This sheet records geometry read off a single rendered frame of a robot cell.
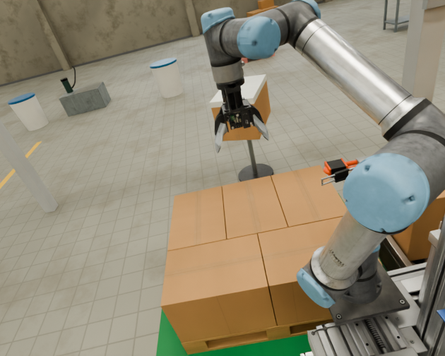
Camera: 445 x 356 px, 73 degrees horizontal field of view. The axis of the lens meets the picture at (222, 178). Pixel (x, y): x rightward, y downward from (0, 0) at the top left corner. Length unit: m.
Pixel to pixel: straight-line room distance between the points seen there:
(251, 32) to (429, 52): 2.13
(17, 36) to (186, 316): 14.37
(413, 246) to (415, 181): 1.26
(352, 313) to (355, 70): 0.70
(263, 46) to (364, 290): 0.75
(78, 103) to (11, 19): 8.10
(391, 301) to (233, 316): 1.03
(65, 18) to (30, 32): 1.50
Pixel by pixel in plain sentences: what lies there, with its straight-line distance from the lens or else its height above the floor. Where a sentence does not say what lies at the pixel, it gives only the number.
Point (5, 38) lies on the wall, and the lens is 15.65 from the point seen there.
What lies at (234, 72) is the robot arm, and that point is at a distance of 0.74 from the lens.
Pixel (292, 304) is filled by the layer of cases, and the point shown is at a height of 0.34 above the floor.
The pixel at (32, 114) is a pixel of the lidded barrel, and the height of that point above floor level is 0.33.
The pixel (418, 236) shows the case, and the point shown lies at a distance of 1.73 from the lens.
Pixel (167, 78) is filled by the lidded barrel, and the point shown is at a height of 0.41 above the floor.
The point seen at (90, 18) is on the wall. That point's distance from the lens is 14.36.
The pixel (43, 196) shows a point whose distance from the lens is 4.17.
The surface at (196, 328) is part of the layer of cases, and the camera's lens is 1.99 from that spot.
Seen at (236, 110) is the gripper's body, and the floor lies 1.66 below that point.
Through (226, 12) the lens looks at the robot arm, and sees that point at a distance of 0.73.
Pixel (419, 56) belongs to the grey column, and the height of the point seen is 1.17.
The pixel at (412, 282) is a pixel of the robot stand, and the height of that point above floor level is 0.95.
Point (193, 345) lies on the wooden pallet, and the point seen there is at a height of 0.10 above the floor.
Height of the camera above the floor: 1.94
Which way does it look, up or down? 34 degrees down
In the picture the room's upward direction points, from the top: 15 degrees counter-clockwise
